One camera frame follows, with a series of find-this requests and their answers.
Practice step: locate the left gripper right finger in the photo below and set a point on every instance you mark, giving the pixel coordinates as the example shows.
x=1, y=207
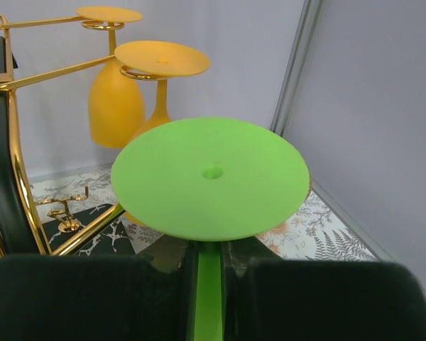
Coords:
x=270, y=298

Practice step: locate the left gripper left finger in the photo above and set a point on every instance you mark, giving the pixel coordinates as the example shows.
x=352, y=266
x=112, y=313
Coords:
x=147, y=296

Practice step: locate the green wine glass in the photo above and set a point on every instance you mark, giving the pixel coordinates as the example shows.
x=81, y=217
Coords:
x=210, y=180

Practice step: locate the gold wine glass rack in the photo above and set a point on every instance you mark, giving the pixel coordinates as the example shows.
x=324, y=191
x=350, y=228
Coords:
x=21, y=230

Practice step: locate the orange wine glass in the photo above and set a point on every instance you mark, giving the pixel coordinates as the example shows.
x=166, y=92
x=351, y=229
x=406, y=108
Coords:
x=116, y=106
x=156, y=60

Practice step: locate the floral tablecloth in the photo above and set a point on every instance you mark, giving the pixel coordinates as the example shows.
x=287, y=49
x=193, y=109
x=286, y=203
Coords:
x=314, y=232

